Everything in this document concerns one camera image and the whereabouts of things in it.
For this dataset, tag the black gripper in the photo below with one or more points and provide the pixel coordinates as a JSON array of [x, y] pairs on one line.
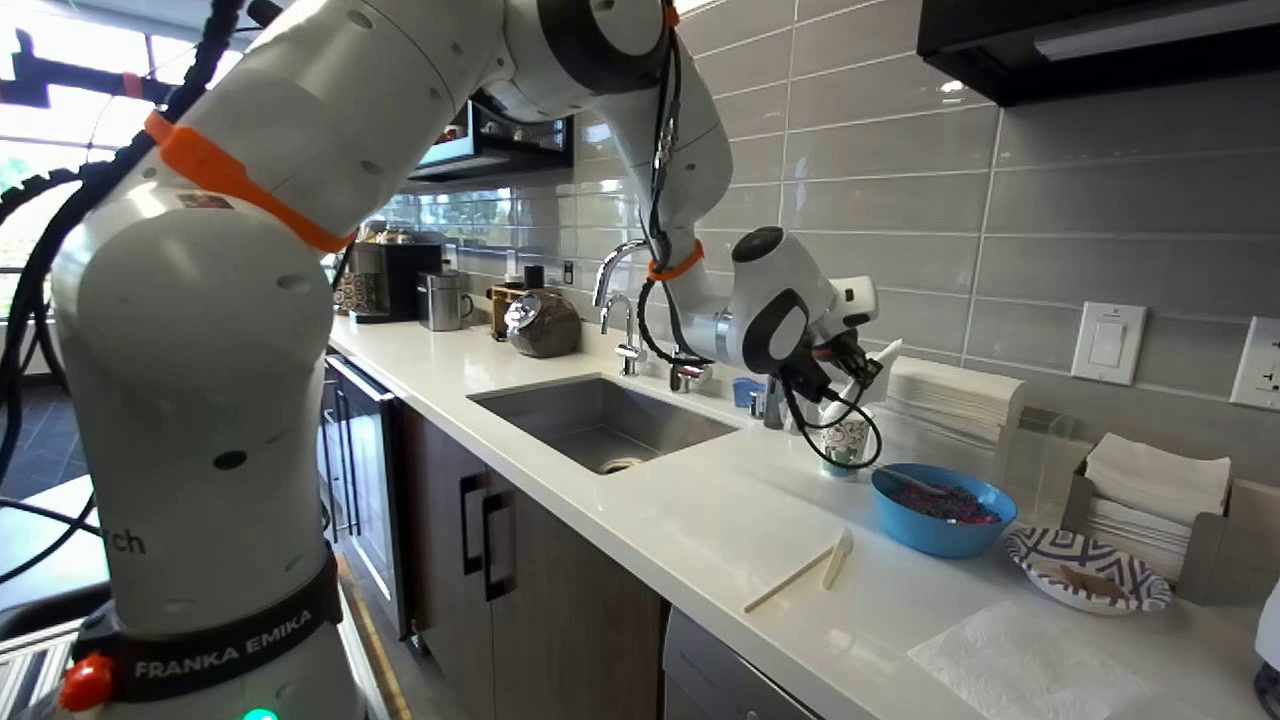
[[840, 359]]

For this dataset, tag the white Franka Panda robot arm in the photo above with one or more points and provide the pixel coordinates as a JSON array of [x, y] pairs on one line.
[[225, 402]]

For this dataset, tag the black coffee machine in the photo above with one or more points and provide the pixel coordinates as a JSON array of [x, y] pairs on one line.
[[390, 279]]

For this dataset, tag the white paper towel dispenser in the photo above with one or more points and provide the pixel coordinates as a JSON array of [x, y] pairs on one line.
[[954, 406]]

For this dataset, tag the blue sponge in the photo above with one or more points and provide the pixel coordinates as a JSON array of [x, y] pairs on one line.
[[749, 398]]

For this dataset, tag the red snacks in bowl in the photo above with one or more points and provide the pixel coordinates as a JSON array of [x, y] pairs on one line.
[[940, 502]]

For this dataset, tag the blue plastic bowl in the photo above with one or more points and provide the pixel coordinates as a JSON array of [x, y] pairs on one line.
[[940, 522]]

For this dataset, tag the tall chrome faucet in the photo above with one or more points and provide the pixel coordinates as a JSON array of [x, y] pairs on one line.
[[684, 376]]

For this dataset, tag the short wooden stick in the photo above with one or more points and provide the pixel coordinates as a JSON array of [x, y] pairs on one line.
[[839, 560]]

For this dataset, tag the long wooden stick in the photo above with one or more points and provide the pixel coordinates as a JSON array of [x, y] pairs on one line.
[[789, 583]]

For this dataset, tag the small chrome faucet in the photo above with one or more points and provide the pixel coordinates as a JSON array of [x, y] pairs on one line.
[[624, 337]]

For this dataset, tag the stainless steel sink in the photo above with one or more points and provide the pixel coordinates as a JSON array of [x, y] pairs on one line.
[[601, 421]]

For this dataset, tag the patterned paper plate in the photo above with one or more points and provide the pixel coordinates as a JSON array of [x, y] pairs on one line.
[[1089, 568]]

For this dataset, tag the white napkin stack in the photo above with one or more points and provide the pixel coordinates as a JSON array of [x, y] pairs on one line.
[[1152, 497]]

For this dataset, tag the brown bag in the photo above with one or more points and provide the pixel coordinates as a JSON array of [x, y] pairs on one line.
[[543, 327]]

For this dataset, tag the large white paper towel sheet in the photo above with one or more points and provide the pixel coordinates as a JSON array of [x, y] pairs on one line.
[[1024, 661]]

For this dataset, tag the brown wooden base cabinet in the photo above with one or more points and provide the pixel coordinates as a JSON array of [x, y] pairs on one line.
[[561, 625]]

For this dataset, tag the black range hood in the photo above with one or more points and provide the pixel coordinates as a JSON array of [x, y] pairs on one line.
[[1093, 43]]

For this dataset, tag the grey napkin holder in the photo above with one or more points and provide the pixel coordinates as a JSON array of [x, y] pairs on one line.
[[1233, 553]]

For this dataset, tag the metal canister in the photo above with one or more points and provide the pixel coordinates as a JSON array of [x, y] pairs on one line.
[[451, 302]]

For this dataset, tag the white appliance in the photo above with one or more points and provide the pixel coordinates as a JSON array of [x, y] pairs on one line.
[[1271, 649]]

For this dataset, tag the black built-in dishwasher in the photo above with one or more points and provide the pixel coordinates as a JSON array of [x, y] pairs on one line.
[[357, 487]]

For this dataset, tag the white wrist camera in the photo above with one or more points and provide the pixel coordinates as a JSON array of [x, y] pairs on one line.
[[853, 296]]

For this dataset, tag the white light switch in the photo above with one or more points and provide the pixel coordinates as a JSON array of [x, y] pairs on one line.
[[1109, 340]]

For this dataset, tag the white wall outlet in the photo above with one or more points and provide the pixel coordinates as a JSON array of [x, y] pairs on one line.
[[1256, 361]]

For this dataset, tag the black wall shelf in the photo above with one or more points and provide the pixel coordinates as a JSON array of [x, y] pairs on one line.
[[512, 146]]

